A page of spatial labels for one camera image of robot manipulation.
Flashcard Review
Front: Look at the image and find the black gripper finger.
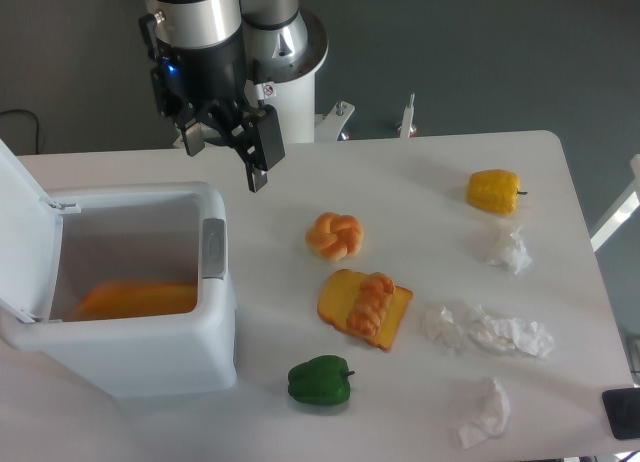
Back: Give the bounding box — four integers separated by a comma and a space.
178, 113, 205, 156
199, 101, 287, 194

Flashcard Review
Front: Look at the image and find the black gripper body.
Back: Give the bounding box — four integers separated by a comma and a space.
138, 14, 248, 127

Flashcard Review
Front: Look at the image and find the long orange baguette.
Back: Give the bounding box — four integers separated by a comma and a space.
64, 281, 198, 322

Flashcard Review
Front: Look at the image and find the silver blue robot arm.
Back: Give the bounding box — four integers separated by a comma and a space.
138, 0, 312, 192

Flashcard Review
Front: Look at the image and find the white trash can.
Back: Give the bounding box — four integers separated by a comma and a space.
1, 182, 236, 397

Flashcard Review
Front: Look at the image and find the round knotted bread roll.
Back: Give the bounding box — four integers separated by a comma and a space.
305, 212, 364, 262

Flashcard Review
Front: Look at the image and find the white trash can lid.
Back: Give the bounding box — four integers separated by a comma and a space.
1, 144, 81, 323

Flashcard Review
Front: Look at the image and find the small braided bread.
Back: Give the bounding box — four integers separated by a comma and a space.
346, 272, 395, 338

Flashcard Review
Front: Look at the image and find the yellow toast slice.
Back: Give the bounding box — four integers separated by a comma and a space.
317, 269, 413, 351

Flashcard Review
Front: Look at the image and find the yellow bell pepper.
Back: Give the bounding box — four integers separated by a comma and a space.
466, 169, 527, 215

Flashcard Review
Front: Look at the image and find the green bell pepper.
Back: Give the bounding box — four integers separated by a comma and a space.
287, 355, 354, 406

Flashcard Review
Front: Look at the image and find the crumpled white tissue small middle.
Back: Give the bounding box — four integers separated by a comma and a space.
423, 306, 464, 354

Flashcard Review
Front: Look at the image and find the crumpled white tissue upper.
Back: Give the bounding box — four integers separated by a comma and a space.
477, 224, 533, 276

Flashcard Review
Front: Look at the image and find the crumpled white tissue large middle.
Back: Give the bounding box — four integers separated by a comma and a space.
468, 306, 555, 359

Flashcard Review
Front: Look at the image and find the crumpled white tissue lower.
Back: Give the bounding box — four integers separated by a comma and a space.
456, 378, 511, 449

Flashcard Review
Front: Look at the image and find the black device at edge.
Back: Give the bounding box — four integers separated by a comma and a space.
601, 387, 640, 440

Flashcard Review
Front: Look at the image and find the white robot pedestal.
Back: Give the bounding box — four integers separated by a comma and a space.
171, 11, 421, 149

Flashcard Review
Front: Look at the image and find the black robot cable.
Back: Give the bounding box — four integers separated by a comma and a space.
249, 59, 269, 108

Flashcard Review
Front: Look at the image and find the black floor cable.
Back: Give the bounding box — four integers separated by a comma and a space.
0, 109, 43, 153

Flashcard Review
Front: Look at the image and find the white frame at right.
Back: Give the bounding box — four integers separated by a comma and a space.
589, 154, 640, 252

